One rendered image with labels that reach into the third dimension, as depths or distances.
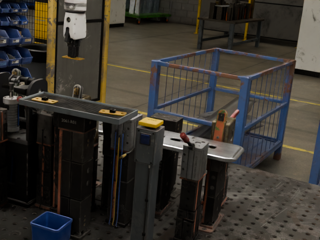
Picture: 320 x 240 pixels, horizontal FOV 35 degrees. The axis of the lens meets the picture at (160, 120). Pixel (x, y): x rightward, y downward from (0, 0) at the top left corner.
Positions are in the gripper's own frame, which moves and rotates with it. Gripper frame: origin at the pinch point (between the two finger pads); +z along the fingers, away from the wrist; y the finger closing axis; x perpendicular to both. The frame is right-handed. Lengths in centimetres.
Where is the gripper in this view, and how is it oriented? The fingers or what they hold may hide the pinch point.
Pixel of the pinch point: (73, 51)
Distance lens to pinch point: 200.7
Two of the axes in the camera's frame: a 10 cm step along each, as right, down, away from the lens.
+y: 3.6, -2.4, 9.0
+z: -0.9, 9.5, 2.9
